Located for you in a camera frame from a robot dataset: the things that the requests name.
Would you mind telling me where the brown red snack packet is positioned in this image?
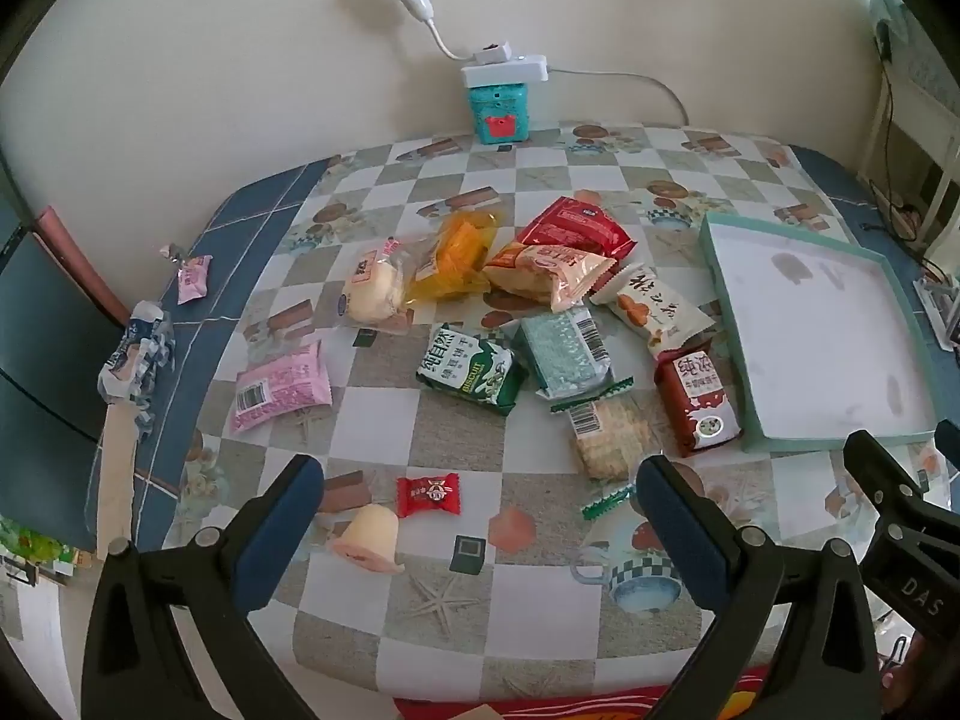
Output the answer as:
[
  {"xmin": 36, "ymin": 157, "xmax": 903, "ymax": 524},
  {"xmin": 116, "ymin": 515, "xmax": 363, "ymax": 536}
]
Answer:
[{"xmin": 654, "ymin": 341, "xmax": 743, "ymax": 458}]

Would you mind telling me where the pale green round fan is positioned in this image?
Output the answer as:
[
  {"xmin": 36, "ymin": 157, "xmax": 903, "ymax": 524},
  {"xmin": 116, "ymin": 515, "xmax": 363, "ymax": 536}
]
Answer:
[{"xmin": 870, "ymin": 0, "xmax": 960, "ymax": 113}]

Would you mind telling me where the white bun packet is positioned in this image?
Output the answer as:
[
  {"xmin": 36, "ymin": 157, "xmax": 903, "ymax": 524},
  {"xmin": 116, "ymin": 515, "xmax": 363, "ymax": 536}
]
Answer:
[{"xmin": 341, "ymin": 236, "xmax": 432, "ymax": 331}]

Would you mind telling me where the peach snack packet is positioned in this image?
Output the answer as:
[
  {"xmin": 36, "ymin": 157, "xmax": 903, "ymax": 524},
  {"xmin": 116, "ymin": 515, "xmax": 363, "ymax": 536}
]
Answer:
[{"xmin": 482, "ymin": 241, "xmax": 617, "ymax": 314}]

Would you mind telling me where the small pink candy packet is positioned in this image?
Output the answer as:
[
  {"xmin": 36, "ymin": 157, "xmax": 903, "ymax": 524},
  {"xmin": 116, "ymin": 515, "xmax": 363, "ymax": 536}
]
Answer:
[{"xmin": 178, "ymin": 253, "xmax": 215, "ymax": 306}]

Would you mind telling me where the pale green cardboard tray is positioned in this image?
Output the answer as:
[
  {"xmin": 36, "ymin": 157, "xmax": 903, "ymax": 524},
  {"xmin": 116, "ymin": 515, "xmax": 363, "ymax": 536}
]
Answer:
[{"xmin": 699, "ymin": 211, "xmax": 940, "ymax": 455}]

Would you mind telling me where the white power strip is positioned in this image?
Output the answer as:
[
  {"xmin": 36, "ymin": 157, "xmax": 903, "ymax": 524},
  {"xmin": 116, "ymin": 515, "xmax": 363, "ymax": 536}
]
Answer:
[{"xmin": 460, "ymin": 41, "xmax": 552, "ymax": 89}]

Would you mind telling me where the green printed package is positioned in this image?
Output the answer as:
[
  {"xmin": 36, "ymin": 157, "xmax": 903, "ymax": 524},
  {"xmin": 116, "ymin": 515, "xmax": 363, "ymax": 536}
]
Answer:
[{"xmin": 0, "ymin": 517, "xmax": 80, "ymax": 571}]

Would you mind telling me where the white power cable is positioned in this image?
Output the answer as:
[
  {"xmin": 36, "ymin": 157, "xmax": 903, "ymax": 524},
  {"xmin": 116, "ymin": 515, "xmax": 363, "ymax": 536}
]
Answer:
[{"xmin": 547, "ymin": 67, "xmax": 689, "ymax": 127}]

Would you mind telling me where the white rack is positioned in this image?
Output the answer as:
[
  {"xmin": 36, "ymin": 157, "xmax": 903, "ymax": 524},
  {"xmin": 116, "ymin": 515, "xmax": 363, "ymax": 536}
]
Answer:
[{"xmin": 855, "ymin": 75, "xmax": 960, "ymax": 256}]

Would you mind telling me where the green biscuit packet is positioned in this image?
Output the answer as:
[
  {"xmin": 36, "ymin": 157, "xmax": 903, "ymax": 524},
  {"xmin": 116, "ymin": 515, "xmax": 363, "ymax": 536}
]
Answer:
[{"xmin": 416, "ymin": 322, "xmax": 528, "ymax": 417}]

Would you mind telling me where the checkered printed tablecloth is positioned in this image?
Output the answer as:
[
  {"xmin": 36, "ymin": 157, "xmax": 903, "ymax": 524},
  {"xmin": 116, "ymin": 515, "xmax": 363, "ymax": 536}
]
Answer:
[{"xmin": 86, "ymin": 120, "xmax": 960, "ymax": 706}]

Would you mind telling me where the clear cracker packet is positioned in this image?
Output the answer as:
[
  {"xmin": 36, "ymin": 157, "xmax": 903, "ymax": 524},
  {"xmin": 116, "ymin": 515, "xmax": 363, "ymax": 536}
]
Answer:
[{"xmin": 551, "ymin": 379, "xmax": 661, "ymax": 518}]

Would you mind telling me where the blue white crumpled wrapper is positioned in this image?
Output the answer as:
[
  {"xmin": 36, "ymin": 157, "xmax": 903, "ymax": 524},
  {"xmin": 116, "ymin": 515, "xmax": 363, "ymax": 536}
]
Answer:
[{"xmin": 97, "ymin": 300, "xmax": 177, "ymax": 440}]

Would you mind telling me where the teal snack packet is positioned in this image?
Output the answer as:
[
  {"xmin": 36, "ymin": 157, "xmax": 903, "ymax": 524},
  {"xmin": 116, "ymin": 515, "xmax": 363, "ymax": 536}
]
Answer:
[{"xmin": 517, "ymin": 305, "xmax": 614, "ymax": 401}]

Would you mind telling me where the pink snack packet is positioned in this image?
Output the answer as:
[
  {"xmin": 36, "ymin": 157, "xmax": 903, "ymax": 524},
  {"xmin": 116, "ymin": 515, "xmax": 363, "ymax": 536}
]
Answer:
[{"xmin": 229, "ymin": 340, "xmax": 333, "ymax": 434}]

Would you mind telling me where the black cable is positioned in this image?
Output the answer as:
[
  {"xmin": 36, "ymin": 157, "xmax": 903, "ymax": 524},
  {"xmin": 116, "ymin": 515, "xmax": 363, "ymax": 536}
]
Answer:
[{"xmin": 862, "ymin": 60, "xmax": 947, "ymax": 278}]

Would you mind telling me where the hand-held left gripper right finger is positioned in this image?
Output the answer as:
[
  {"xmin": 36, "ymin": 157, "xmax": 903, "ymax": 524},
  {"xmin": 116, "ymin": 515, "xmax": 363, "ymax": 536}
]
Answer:
[{"xmin": 636, "ymin": 454, "xmax": 880, "ymax": 720}]

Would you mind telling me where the dark blue cabinet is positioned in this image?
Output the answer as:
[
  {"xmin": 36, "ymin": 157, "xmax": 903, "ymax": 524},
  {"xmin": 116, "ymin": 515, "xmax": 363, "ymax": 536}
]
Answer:
[{"xmin": 0, "ymin": 195, "xmax": 128, "ymax": 541}]

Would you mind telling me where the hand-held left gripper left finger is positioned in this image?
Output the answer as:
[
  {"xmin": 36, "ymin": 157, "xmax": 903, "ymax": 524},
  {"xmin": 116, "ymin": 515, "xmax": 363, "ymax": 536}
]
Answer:
[{"xmin": 81, "ymin": 454, "xmax": 325, "ymax": 720}]

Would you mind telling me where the white nut-print snack packet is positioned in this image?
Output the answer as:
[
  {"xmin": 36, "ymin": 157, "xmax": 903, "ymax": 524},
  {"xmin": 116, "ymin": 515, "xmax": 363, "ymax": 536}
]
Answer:
[{"xmin": 590, "ymin": 262, "xmax": 716, "ymax": 361}]

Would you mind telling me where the cream roll cake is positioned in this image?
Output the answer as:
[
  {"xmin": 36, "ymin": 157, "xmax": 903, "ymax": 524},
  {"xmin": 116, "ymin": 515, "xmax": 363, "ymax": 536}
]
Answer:
[{"xmin": 330, "ymin": 504, "xmax": 406, "ymax": 572}]

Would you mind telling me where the pink board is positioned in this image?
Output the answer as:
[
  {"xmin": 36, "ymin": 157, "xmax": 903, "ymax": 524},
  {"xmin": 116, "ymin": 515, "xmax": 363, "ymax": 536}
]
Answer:
[{"xmin": 34, "ymin": 206, "xmax": 132, "ymax": 323}]

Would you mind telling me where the yellow cake packet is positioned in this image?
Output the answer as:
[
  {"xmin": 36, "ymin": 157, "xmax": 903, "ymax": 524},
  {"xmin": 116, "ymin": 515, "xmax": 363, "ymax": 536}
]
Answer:
[{"xmin": 409, "ymin": 210, "xmax": 500, "ymax": 302}]

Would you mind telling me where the small red candy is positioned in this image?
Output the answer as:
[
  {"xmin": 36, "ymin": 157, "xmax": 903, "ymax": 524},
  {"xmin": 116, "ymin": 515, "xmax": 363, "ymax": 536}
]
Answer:
[{"xmin": 396, "ymin": 472, "xmax": 460, "ymax": 518}]

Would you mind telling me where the teal tin box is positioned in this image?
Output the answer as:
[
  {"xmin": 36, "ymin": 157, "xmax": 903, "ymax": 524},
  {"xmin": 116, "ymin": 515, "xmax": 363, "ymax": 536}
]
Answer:
[{"xmin": 466, "ymin": 82, "xmax": 532, "ymax": 145}]

